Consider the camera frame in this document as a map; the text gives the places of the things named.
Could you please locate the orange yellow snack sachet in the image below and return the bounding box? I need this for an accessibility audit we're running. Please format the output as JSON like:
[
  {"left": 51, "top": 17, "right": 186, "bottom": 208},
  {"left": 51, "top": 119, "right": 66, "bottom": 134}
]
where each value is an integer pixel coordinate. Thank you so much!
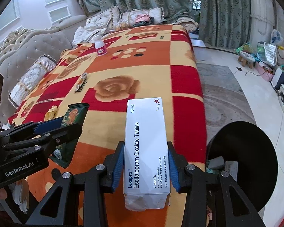
[{"left": 75, "top": 73, "right": 88, "bottom": 92}]

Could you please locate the white Lexapro tablet box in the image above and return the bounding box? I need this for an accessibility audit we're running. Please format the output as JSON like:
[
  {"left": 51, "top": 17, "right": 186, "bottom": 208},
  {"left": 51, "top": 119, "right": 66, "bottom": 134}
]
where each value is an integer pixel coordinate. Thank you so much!
[{"left": 123, "top": 97, "right": 170, "bottom": 212}]

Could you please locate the orange red patterned blanket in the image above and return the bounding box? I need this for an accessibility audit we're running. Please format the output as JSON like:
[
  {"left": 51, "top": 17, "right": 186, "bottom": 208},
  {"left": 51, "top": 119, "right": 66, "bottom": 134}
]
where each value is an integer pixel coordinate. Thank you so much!
[{"left": 9, "top": 25, "right": 207, "bottom": 174}]

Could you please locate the pile of white clothes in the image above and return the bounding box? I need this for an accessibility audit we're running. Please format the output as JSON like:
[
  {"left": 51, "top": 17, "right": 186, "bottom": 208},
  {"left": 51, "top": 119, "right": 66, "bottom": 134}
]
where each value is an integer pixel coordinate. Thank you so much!
[{"left": 72, "top": 19, "right": 111, "bottom": 47}]

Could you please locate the green snack wrapper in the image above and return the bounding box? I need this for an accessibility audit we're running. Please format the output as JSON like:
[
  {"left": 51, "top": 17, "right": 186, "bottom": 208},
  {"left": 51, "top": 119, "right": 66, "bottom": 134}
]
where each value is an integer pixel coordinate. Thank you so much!
[{"left": 50, "top": 103, "right": 90, "bottom": 169}]

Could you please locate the grey round rug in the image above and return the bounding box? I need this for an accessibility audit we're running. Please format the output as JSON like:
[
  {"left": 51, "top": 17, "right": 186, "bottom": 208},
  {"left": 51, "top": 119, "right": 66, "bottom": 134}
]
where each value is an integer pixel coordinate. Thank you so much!
[{"left": 197, "top": 63, "right": 256, "bottom": 142}]

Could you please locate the silver foil bag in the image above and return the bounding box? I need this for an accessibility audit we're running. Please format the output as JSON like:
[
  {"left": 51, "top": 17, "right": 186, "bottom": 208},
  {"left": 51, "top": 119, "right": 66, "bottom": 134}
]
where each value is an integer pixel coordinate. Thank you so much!
[{"left": 257, "top": 41, "right": 277, "bottom": 67}]

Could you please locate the small wooden stool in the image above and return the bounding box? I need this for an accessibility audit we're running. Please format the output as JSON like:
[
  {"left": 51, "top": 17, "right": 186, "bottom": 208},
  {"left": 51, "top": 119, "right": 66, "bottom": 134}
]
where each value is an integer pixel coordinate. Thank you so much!
[{"left": 238, "top": 51, "right": 255, "bottom": 69}]

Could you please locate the left hand white glove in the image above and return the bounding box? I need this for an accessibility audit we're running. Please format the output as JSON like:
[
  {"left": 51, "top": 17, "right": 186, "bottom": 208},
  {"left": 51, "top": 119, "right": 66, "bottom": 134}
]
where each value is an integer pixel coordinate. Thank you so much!
[{"left": 0, "top": 179, "right": 30, "bottom": 214}]

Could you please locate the grey tufted headboard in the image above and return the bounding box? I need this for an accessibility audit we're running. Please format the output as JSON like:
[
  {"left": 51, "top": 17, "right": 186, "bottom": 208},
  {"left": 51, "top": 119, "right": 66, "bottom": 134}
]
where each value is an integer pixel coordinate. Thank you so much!
[{"left": 0, "top": 29, "right": 72, "bottom": 123}]

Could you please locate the white pink pill bottle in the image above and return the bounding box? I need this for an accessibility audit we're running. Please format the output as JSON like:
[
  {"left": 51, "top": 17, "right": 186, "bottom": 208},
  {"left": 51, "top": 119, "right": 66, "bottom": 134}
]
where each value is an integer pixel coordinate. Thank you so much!
[{"left": 93, "top": 35, "right": 107, "bottom": 55}]

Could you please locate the white embroidered bolster pillow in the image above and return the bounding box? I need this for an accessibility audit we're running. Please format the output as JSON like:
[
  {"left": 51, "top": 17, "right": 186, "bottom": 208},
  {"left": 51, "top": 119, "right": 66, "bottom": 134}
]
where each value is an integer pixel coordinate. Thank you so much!
[{"left": 8, "top": 54, "right": 56, "bottom": 109}]

